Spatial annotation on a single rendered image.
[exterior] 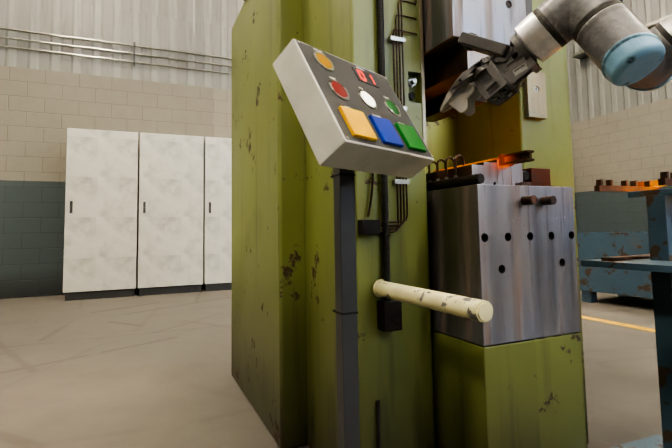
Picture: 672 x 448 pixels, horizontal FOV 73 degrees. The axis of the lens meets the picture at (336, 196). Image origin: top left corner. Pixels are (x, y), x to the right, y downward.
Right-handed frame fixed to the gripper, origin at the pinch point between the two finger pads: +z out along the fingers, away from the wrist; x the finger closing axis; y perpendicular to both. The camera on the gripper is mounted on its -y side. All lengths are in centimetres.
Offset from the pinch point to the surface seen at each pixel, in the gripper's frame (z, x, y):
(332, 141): 13.7, -27.0, 4.3
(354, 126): 10.3, -22.7, 2.5
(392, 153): 11.7, -10.7, 6.3
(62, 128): 483, 118, -412
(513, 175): 9, 50, 8
